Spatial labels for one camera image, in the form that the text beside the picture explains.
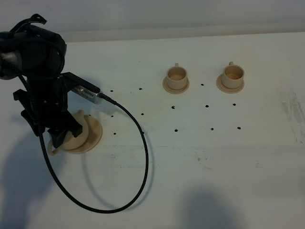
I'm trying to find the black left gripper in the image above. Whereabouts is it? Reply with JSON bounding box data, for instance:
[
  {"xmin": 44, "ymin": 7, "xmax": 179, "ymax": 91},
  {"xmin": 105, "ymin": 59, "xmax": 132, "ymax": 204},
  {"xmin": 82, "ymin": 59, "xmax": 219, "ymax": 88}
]
[{"xmin": 13, "ymin": 73, "xmax": 82, "ymax": 148}]

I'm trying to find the beige teapot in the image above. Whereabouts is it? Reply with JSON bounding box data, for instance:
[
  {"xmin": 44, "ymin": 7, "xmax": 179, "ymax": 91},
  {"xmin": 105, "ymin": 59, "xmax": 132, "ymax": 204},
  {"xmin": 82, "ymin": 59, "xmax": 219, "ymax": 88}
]
[{"xmin": 47, "ymin": 109, "xmax": 90, "ymax": 156}]

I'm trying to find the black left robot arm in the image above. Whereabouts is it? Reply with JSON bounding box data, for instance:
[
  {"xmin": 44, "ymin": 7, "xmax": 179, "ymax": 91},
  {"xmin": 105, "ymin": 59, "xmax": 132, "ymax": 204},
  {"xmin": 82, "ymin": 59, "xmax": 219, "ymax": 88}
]
[{"xmin": 0, "ymin": 14, "xmax": 82, "ymax": 148}]

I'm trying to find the beige teapot coaster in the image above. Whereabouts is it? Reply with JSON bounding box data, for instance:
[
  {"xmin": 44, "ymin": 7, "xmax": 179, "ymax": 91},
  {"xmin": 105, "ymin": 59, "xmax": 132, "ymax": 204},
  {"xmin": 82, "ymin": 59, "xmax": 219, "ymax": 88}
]
[{"xmin": 62, "ymin": 110, "xmax": 102, "ymax": 154}]

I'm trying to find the left beige saucer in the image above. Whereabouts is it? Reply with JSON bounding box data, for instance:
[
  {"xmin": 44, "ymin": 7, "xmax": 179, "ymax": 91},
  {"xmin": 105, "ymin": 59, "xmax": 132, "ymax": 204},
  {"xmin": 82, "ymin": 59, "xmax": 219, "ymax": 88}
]
[{"xmin": 163, "ymin": 77, "xmax": 190, "ymax": 94}]

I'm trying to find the beige saucer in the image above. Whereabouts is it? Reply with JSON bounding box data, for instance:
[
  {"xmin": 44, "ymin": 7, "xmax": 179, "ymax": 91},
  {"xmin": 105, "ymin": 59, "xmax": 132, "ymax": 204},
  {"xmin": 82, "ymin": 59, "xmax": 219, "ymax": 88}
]
[
  {"xmin": 163, "ymin": 77, "xmax": 190, "ymax": 94},
  {"xmin": 216, "ymin": 74, "xmax": 244, "ymax": 94}
]

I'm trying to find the left beige teacup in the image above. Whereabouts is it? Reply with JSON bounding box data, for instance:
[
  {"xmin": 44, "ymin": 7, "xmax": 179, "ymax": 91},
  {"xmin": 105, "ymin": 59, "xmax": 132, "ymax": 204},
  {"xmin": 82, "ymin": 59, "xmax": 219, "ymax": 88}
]
[{"xmin": 166, "ymin": 63, "xmax": 188, "ymax": 80}]

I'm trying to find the beige teacup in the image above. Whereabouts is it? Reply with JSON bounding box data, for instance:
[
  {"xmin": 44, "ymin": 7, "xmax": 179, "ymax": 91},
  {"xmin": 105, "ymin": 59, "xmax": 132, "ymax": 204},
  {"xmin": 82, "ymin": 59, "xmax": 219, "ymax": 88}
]
[
  {"xmin": 166, "ymin": 63, "xmax": 188, "ymax": 80},
  {"xmin": 223, "ymin": 62, "xmax": 244, "ymax": 79}
]

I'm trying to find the right beige saucer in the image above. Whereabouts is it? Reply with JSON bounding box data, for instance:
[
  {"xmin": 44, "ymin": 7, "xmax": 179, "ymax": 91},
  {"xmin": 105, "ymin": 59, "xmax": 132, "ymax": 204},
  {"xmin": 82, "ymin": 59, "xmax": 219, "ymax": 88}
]
[{"xmin": 216, "ymin": 74, "xmax": 244, "ymax": 94}]

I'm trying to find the right beige teacup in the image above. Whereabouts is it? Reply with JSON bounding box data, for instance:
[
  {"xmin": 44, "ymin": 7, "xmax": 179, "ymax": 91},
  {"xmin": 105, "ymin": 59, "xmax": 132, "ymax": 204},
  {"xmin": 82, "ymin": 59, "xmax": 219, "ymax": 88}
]
[{"xmin": 223, "ymin": 62, "xmax": 244, "ymax": 79}]

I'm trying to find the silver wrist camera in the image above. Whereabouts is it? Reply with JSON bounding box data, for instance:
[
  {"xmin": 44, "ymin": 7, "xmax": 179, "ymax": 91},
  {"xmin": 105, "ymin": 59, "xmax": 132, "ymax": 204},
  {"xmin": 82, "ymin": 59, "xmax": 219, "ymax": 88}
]
[{"xmin": 61, "ymin": 72, "xmax": 102, "ymax": 104}]

